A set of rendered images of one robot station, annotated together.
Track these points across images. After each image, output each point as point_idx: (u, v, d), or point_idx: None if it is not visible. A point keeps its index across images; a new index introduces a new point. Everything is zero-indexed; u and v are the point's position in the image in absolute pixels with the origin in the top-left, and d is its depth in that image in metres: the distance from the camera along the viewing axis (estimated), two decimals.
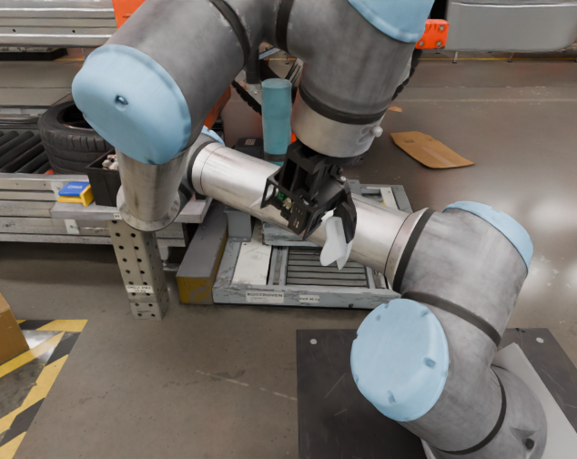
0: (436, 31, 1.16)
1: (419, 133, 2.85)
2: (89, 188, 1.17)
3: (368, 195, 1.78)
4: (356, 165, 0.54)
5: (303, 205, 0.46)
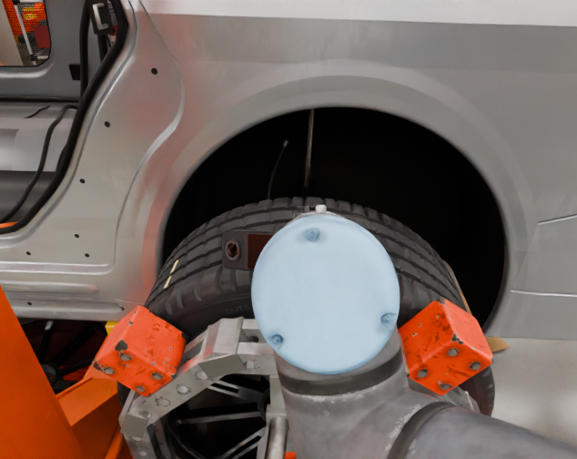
0: None
1: None
2: None
3: None
4: (254, 229, 0.49)
5: None
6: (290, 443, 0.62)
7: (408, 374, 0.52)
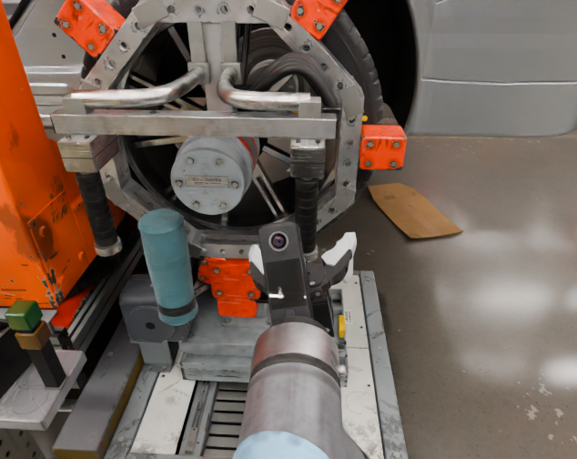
0: (389, 148, 0.80)
1: (400, 186, 2.50)
2: None
3: None
4: (302, 249, 0.48)
5: None
6: None
7: (289, 14, 0.69)
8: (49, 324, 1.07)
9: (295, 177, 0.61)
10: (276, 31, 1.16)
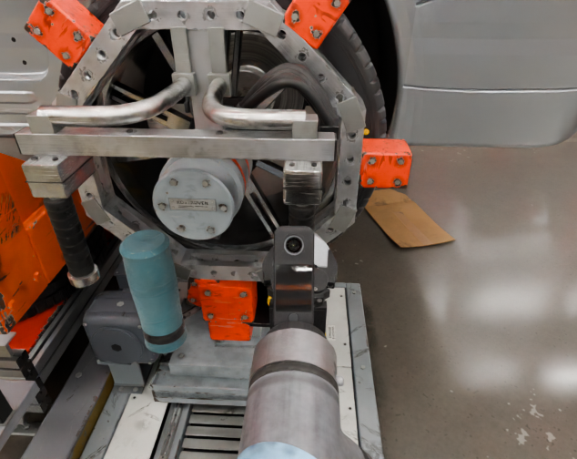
0: (392, 166, 0.74)
1: (392, 192, 2.43)
2: None
3: None
4: None
5: None
6: None
7: (283, 19, 0.62)
8: (6, 348, 1.00)
9: (288, 204, 0.54)
10: (250, 35, 1.09)
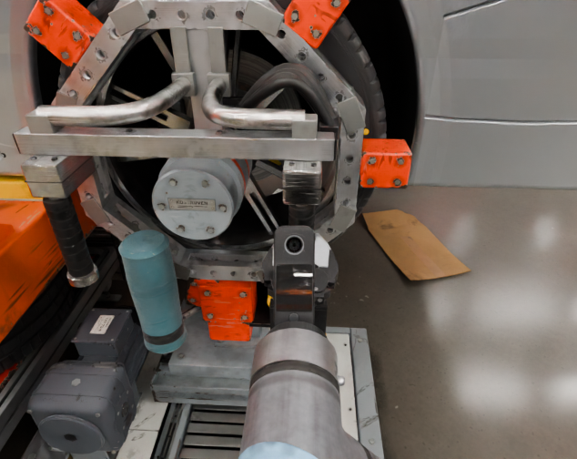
0: (392, 166, 0.74)
1: (399, 213, 2.23)
2: None
3: None
4: None
5: None
6: None
7: (283, 19, 0.62)
8: None
9: (288, 204, 0.54)
10: None
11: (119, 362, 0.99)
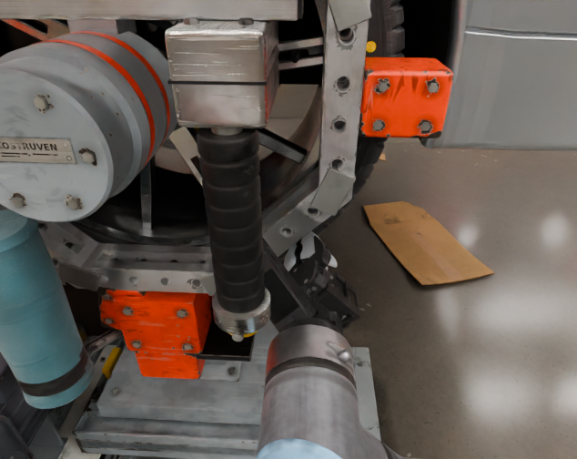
0: (418, 95, 0.42)
1: (406, 206, 1.91)
2: None
3: None
4: (277, 257, 0.48)
5: (350, 322, 0.51)
6: (79, 31, 0.41)
7: None
8: None
9: (190, 126, 0.22)
10: None
11: (8, 410, 0.68)
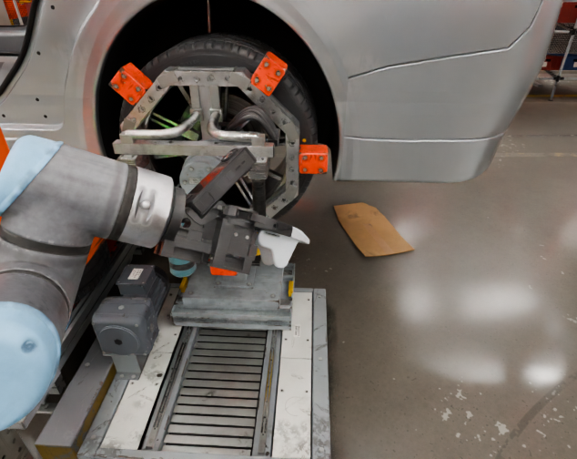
0: (317, 160, 1.27)
1: (364, 205, 2.72)
2: None
3: None
4: (241, 173, 0.54)
5: (207, 265, 0.51)
6: (206, 140, 1.26)
7: (250, 81, 1.15)
8: None
9: (250, 178, 1.07)
10: (224, 95, 1.38)
11: None
